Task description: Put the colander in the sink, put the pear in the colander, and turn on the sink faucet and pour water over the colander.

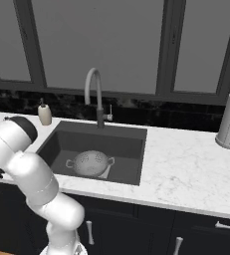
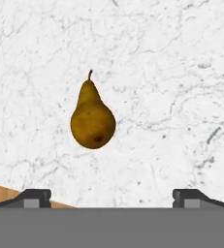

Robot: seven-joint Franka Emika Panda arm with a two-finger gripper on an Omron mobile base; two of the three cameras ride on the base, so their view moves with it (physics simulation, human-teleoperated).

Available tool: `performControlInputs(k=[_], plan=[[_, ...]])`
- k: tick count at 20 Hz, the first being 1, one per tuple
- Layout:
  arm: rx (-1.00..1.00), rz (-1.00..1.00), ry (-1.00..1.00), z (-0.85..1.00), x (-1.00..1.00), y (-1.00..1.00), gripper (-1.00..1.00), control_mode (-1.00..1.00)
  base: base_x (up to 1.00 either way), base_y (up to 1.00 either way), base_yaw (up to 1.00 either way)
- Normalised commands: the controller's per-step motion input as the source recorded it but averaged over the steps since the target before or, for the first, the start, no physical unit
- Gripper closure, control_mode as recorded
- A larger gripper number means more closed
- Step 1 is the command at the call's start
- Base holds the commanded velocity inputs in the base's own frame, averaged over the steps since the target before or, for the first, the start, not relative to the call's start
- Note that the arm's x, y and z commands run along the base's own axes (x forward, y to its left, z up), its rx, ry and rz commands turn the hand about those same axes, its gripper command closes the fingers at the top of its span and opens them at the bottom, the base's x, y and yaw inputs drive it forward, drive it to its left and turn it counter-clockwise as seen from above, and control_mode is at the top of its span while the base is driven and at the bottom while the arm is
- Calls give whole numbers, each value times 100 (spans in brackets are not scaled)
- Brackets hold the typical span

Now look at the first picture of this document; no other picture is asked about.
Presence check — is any dark grey sink basin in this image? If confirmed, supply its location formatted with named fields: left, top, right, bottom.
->
left=36, top=120, right=148, bottom=186

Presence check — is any grey gooseneck faucet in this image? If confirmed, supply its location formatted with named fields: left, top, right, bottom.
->
left=84, top=67, right=114, bottom=129

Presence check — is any grey metal colander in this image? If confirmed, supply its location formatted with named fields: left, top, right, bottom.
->
left=65, top=149, right=115, bottom=178

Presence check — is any beige soap dispenser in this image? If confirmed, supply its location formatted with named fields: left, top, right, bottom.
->
left=37, top=97, right=53, bottom=127

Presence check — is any dark framed window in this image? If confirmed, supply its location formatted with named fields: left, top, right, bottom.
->
left=0, top=0, right=230, bottom=107

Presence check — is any dark cupboard door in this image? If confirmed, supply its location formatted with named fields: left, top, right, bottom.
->
left=149, top=218, right=230, bottom=255
left=62, top=193, right=138, bottom=255
left=0, top=180, right=51, bottom=255

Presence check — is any dark drawer front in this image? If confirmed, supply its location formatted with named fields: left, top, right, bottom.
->
left=134, top=204, right=230, bottom=237

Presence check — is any silver cupboard handle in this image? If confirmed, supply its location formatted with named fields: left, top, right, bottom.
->
left=172, top=236, right=184, bottom=255
left=86, top=220, right=96, bottom=246

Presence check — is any silver drawer handle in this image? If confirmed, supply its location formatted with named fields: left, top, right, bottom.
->
left=214, top=220, right=230, bottom=233

